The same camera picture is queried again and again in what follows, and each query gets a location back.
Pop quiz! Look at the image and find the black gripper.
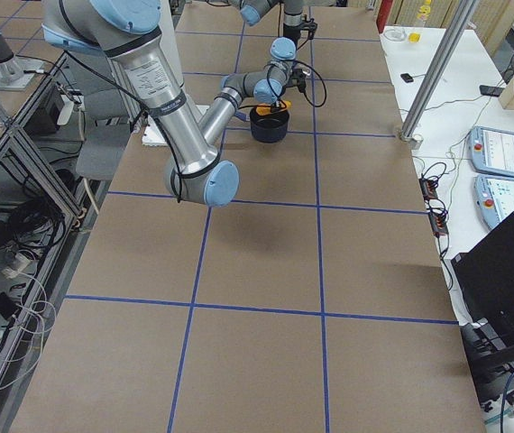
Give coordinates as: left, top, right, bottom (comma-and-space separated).
272, 80, 292, 106

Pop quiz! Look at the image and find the yellow corn cob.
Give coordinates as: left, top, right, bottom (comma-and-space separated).
255, 100, 292, 116

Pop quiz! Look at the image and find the dark blue saucepan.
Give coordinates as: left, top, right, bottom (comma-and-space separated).
235, 106, 290, 143

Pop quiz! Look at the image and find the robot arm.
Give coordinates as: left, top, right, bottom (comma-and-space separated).
42, 1, 297, 207
229, 0, 317, 44

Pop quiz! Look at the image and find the small black puck device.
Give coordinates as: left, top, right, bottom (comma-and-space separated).
400, 73, 414, 83

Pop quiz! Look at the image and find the grey office chair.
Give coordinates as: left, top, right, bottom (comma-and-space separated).
76, 89, 132, 180

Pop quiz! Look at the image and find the far blue teach pendant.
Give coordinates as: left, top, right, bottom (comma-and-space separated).
467, 126, 514, 178

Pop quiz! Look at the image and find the blue teach pendant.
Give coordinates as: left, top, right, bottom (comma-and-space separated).
474, 174, 514, 229
467, 126, 514, 178

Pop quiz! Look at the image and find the near blue teach pendant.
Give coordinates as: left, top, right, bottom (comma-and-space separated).
474, 174, 514, 229

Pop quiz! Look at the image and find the black monitor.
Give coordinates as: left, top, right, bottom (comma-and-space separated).
451, 212, 514, 344

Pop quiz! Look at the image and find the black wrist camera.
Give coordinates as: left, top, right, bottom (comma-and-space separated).
287, 68, 311, 95

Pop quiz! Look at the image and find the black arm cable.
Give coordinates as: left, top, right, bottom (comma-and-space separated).
292, 58, 328, 108

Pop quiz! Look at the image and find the aluminium frame post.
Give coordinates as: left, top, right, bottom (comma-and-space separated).
399, 0, 479, 150

